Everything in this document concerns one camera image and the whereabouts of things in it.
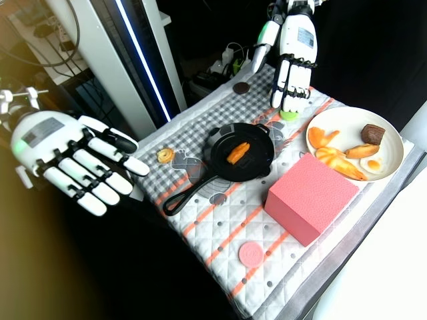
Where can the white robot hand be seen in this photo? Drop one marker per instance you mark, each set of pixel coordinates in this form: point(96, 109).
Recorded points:
point(43, 140)
point(297, 36)

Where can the black cast iron skillet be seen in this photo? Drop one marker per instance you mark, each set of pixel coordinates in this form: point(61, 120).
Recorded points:
point(253, 163)

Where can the pink foam block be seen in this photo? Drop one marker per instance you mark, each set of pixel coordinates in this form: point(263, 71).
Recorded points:
point(310, 186)

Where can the green plug block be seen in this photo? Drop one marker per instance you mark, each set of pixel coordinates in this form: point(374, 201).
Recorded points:
point(237, 65)

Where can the white power adapter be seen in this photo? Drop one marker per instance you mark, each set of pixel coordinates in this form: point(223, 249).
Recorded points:
point(228, 55)

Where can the brown round cookie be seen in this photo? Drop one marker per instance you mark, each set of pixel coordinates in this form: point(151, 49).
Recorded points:
point(241, 88)

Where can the green round disc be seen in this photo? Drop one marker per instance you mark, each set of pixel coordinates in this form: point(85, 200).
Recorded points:
point(289, 117)

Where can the white shelf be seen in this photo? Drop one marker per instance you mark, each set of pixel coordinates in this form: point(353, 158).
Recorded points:
point(46, 56)

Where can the white pillar with blue light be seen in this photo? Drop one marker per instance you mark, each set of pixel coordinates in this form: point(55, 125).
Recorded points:
point(100, 66)

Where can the cream round plate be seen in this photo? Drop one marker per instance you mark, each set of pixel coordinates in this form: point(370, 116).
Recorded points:
point(350, 120)

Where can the black box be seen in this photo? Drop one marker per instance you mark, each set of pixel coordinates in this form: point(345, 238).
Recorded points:
point(208, 81)

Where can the orange toy peel piece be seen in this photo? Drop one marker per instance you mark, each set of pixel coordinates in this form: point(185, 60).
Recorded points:
point(317, 137)

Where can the yellow toy spiral pastry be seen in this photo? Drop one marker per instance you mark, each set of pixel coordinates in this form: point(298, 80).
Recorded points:
point(165, 155)

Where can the brown toy meat chunk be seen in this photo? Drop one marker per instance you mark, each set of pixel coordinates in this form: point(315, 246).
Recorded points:
point(373, 134)

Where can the orange toy food slice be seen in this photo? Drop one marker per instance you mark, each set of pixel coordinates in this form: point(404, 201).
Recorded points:
point(237, 153)

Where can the orange toy wedge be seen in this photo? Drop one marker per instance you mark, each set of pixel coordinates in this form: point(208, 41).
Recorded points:
point(362, 151)

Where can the orange toy shrimp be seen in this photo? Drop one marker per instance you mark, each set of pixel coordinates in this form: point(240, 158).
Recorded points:
point(338, 163)

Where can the toy fried egg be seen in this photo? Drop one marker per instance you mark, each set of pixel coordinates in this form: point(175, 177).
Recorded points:
point(372, 164)

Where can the grey quilt with bear print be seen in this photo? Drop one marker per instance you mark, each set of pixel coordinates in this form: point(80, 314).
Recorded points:
point(213, 230)

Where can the pink round coaster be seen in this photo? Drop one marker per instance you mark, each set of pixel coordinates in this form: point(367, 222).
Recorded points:
point(251, 254)

